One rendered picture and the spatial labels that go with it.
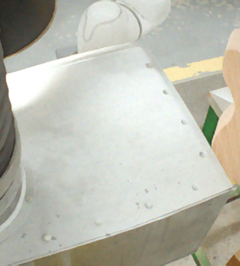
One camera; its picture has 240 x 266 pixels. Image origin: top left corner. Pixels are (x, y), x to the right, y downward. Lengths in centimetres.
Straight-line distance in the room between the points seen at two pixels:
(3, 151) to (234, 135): 54
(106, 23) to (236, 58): 80
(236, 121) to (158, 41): 207
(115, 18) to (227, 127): 72
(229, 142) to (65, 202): 49
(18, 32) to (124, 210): 18
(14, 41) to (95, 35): 99
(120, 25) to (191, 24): 161
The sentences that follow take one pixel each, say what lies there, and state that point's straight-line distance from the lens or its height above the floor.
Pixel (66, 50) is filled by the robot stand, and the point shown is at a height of 70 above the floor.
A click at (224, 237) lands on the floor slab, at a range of 207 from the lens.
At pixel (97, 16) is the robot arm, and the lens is 137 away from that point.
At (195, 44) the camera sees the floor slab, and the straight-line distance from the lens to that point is 281.
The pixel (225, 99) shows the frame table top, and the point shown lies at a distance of 124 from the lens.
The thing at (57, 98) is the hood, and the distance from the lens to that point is 39.
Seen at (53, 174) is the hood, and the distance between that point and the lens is 35.
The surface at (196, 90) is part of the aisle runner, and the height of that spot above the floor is 0.
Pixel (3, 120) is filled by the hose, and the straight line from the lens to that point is 26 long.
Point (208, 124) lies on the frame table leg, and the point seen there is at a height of 82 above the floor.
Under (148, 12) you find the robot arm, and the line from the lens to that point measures 148.
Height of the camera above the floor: 182
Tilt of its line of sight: 53 degrees down
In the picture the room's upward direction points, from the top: 5 degrees clockwise
